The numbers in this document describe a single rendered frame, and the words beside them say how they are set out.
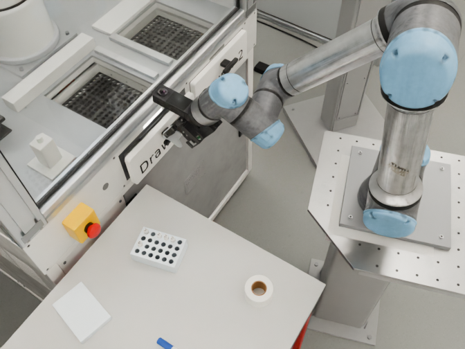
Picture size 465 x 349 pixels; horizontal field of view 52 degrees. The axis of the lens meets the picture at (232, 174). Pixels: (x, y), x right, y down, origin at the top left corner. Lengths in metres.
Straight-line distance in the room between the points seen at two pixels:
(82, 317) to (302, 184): 1.37
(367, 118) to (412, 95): 1.74
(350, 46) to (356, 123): 1.55
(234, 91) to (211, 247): 0.46
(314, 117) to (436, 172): 1.15
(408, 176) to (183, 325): 0.62
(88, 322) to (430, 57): 0.94
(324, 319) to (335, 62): 1.23
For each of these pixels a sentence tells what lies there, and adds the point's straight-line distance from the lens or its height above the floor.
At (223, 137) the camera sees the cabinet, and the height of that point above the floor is 0.50.
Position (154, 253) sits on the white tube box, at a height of 0.80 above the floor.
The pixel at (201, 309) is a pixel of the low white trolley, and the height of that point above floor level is 0.76.
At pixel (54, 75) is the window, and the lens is 1.04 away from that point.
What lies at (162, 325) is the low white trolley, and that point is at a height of 0.76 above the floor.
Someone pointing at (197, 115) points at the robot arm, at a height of 1.09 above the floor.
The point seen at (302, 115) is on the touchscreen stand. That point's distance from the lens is 2.56.
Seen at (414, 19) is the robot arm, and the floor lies 1.41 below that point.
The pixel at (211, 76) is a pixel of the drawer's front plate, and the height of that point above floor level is 0.89.
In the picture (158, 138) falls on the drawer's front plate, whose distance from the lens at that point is 1.34.
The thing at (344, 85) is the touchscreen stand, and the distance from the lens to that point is 2.27.
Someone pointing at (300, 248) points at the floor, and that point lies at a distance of 2.15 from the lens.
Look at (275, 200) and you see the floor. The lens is 2.27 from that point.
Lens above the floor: 1.92
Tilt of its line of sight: 55 degrees down
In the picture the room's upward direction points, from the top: 2 degrees counter-clockwise
